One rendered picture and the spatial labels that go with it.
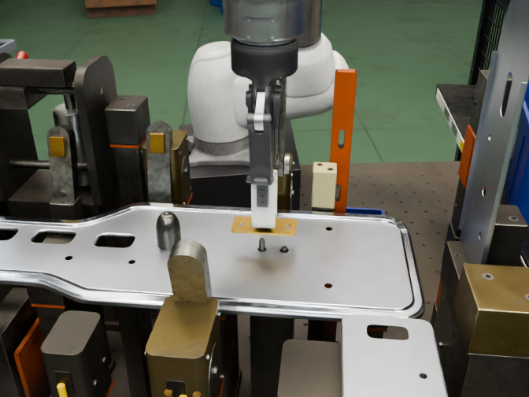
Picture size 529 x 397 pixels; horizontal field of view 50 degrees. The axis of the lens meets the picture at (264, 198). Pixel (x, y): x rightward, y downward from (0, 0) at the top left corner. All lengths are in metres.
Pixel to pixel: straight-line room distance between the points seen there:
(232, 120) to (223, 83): 0.09
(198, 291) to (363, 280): 0.22
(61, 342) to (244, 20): 0.40
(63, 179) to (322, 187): 0.40
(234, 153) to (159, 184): 0.54
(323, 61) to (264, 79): 0.74
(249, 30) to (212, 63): 0.75
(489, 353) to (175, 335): 0.32
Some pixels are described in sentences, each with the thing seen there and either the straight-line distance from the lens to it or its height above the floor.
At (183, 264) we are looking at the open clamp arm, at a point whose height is 1.10.
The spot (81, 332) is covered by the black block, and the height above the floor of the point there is 0.99.
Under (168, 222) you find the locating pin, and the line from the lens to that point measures 0.76.
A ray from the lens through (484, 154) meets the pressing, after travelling 0.73.
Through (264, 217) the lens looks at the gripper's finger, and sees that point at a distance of 0.72.
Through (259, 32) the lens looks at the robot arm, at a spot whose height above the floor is 1.29.
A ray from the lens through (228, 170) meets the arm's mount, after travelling 1.40.
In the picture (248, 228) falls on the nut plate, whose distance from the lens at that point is 0.74.
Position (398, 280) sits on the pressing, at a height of 1.00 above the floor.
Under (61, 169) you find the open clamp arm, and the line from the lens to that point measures 0.94.
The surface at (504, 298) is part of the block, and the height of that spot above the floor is 1.06.
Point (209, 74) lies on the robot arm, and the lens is 1.35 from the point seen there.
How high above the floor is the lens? 1.43
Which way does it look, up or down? 29 degrees down
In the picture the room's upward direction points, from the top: straight up
